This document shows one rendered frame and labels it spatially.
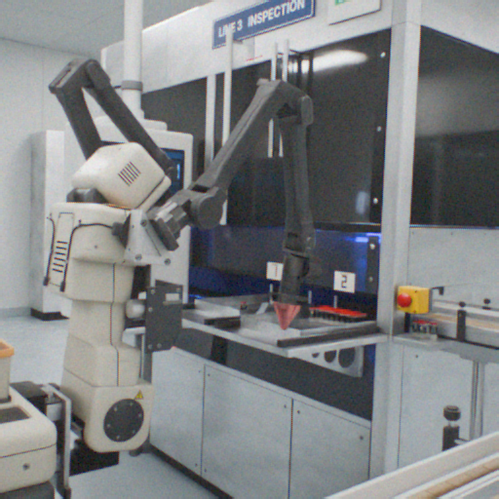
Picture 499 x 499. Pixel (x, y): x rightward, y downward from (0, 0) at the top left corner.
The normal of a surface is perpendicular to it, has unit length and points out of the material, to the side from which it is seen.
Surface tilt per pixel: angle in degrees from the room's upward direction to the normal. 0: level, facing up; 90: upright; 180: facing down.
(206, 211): 99
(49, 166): 90
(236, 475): 90
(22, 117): 90
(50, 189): 90
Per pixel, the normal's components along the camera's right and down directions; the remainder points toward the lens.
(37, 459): 0.61, 0.07
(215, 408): -0.77, 0.00
